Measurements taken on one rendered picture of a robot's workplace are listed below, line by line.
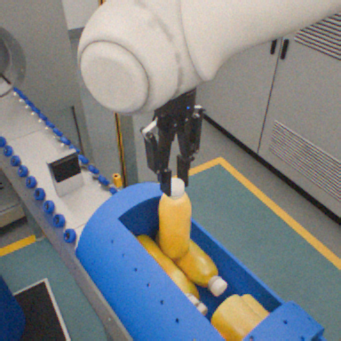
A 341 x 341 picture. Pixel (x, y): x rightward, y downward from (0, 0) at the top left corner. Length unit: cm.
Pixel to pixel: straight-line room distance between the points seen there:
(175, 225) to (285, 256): 159
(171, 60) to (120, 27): 5
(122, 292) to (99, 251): 10
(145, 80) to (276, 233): 212
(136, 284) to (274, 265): 160
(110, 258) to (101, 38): 51
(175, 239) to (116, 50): 55
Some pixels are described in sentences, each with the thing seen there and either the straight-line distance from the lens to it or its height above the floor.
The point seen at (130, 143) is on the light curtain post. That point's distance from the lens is 148.
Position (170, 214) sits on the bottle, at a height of 124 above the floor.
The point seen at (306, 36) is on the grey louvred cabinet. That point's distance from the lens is 224.
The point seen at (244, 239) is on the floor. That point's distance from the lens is 229.
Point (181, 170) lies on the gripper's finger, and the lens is 70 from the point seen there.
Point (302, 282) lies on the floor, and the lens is 220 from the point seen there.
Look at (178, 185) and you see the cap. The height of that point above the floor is 130.
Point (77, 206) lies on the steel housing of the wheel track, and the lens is 121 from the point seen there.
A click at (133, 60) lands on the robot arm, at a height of 166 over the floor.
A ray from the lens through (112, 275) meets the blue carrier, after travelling 74.
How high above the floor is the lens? 178
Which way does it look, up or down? 42 degrees down
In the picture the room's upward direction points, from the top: straight up
